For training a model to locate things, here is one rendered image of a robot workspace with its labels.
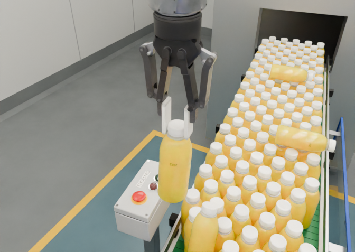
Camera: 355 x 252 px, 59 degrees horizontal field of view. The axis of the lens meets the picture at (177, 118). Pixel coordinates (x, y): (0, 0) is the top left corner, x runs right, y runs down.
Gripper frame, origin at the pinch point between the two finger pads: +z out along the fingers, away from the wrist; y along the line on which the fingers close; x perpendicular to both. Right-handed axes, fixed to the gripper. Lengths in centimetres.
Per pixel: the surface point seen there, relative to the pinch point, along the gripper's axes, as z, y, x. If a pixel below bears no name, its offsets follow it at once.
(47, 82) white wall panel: 131, -232, 192
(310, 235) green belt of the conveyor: 51, 34, 25
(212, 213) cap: 27.9, 7.5, 3.7
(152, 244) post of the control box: 55, -11, 7
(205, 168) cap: 33.2, 0.0, 23.3
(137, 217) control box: 32.4, -10.5, -1.2
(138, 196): 30.0, -12.4, 3.2
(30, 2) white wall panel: 47, -233, 197
